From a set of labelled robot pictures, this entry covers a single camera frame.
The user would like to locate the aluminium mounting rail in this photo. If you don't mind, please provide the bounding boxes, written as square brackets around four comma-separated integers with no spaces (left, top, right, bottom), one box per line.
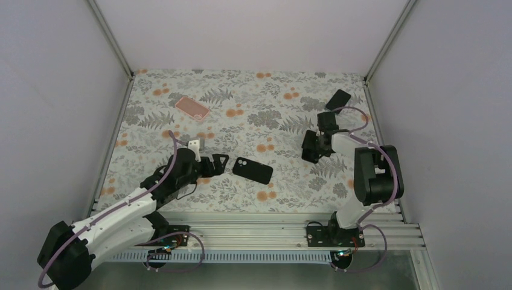
[154,211,426,264]

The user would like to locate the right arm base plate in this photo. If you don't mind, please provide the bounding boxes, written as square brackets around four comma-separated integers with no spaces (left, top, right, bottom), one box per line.
[306,221,365,248]

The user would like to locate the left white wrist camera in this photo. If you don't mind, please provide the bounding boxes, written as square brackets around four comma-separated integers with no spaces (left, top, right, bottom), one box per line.
[187,137,205,163]

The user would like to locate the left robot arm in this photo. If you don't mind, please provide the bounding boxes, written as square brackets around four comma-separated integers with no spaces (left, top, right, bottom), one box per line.
[37,147,229,289]

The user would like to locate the teal-edged black smartphone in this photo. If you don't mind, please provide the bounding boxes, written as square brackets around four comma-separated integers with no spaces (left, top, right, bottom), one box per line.
[325,89,351,114]

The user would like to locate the pink phone case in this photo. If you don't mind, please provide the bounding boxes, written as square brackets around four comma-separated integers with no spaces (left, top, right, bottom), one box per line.
[174,96,210,121]

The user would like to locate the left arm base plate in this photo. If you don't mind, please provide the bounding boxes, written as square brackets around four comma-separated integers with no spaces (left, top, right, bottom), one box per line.
[137,225,190,254]

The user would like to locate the black phone case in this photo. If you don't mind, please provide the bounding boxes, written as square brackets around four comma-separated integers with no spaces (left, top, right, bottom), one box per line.
[232,157,274,185]

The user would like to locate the floral patterned table mat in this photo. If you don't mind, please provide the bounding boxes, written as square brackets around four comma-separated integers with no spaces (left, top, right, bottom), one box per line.
[97,69,376,213]

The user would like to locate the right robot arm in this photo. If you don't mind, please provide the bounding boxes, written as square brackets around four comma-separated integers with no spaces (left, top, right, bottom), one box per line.
[301,112,405,247]

